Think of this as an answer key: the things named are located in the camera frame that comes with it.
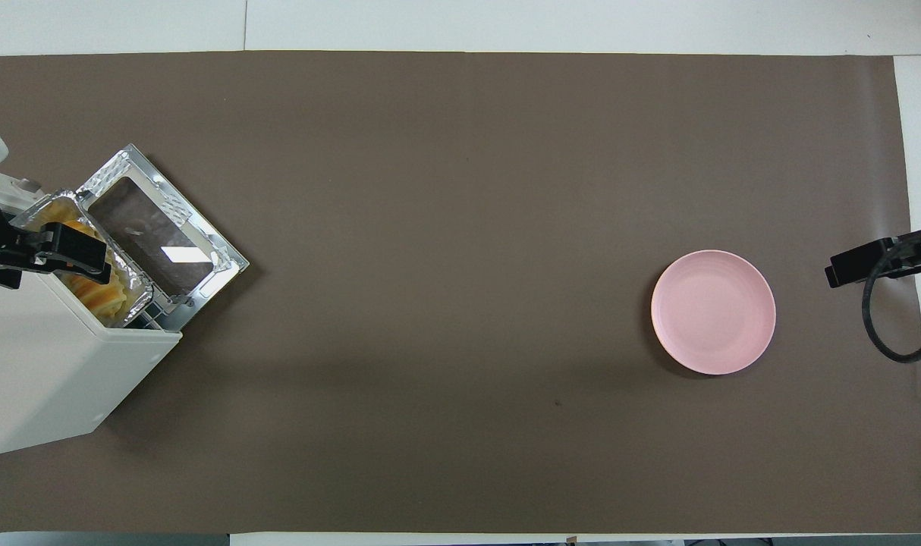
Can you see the sliced yellow bread loaf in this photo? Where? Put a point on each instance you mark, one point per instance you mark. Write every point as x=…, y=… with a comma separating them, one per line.
x=100, y=296

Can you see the aluminium foil tray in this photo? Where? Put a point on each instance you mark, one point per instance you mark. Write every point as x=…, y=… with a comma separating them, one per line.
x=130, y=269

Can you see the white toaster oven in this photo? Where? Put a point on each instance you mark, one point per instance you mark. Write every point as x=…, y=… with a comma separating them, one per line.
x=51, y=371

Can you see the foil-lined glass oven door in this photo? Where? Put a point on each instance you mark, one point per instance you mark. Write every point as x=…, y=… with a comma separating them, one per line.
x=218, y=254

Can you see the pink round plate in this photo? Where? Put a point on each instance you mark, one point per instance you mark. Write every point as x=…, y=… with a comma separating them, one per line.
x=712, y=312

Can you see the brown table mat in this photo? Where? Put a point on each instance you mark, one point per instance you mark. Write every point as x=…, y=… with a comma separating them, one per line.
x=460, y=189

